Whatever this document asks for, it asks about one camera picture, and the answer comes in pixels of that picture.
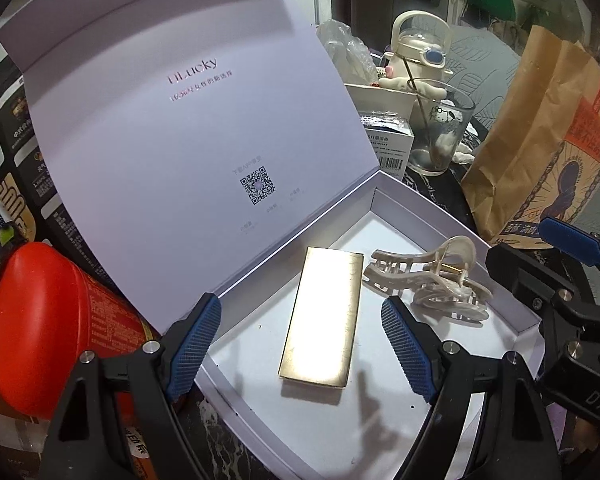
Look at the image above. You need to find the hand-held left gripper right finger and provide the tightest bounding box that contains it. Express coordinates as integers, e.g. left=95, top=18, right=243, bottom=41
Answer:
left=380, top=295, right=563, bottom=480

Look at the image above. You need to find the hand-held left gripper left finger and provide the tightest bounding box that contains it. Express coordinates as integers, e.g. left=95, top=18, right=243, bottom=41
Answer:
left=39, top=292, right=223, bottom=480

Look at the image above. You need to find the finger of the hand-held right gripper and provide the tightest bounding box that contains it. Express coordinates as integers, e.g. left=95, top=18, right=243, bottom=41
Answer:
left=485, top=245, right=600, bottom=361
left=539, top=216, right=600, bottom=268

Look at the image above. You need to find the gold rectangular box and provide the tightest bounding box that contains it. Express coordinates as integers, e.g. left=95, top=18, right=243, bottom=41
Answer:
left=277, top=246, right=365, bottom=390

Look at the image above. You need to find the white gift box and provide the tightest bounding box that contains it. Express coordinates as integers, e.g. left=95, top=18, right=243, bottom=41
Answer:
left=0, top=0, right=543, bottom=480

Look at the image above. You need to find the cream hair claw clip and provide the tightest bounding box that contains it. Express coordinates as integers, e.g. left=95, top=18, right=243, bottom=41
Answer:
left=362, top=235, right=492, bottom=328

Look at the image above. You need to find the brown paper bag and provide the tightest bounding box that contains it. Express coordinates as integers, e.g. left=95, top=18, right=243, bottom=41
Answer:
left=460, top=25, right=600, bottom=253

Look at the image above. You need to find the clear glass cup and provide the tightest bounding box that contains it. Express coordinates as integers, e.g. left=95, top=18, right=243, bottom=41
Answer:
left=406, top=78, right=476, bottom=177

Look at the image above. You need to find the red tin can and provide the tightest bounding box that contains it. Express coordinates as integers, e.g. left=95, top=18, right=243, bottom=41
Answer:
left=0, top=241, right=168, bottom=480

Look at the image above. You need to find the white blue medicine box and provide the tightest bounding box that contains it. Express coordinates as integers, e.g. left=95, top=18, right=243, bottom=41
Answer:
left=357, top=110, right=415, bottom=176

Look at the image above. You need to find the copper long spoon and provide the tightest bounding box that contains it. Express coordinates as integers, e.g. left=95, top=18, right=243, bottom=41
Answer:
left=402, top=55, right=443, bottom=163

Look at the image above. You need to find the grey leaf-pattern cushion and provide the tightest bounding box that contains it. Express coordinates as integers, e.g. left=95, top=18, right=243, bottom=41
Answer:
left=445, top=25, right=526, bottom=131

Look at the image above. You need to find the white plush charm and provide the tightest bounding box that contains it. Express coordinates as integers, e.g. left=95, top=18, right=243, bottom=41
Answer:
left=421, top=80, right=449, bottom=106

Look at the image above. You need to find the white cardboard box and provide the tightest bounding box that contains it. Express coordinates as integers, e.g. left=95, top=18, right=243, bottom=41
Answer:
left=344, top=82, right=416, bottom=118

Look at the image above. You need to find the purple yellow snack packet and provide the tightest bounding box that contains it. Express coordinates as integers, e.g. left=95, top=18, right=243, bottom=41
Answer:
left=0, top=140, right=38, bottom=256

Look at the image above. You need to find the black printed packet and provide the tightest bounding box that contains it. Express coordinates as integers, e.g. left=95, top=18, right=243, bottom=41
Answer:
left=0, top=72, right=88, bottom=261

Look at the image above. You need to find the cream water bottle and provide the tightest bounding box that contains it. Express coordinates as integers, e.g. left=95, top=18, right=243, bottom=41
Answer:
left=380, top=10, right=456, bottom=96

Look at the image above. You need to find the clear plastic bag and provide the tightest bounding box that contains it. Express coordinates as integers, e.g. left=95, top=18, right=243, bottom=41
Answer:
left=316, top=19, right=378, bottom=86

